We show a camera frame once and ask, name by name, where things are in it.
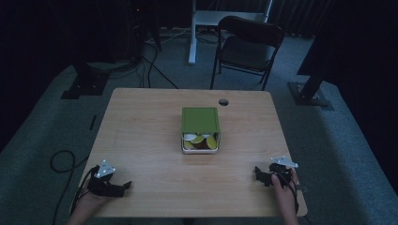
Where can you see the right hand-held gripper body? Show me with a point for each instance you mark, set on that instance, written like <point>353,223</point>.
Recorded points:
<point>281,173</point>

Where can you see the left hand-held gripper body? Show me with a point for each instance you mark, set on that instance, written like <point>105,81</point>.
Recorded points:
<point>103,187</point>

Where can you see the person's right hand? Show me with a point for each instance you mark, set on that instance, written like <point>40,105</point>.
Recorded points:
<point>283,193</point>

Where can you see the person's left hand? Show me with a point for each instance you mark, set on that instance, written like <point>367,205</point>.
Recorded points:
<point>89,200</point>

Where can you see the yellow-green disc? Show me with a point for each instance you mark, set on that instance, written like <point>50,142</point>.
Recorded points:
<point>188,144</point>
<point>211,142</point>
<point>197,139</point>

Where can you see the brown disc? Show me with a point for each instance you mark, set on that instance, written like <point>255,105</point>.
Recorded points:
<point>203,145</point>

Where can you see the small black strip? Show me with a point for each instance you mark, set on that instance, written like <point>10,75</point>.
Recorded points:
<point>93,122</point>

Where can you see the white box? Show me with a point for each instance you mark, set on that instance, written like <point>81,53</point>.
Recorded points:
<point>200,146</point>

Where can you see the white disc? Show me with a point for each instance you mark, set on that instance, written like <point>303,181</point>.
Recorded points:
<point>189,137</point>

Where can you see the green sliding box lid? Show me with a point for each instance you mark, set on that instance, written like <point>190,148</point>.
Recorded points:
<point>200,120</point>

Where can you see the black metal stand base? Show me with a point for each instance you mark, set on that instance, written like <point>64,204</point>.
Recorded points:
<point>86,84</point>
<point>309,92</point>

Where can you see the black folding chair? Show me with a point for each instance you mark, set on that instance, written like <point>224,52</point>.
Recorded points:
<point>247,50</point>

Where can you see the white desk frame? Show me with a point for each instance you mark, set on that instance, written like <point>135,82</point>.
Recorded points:
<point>203,22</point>

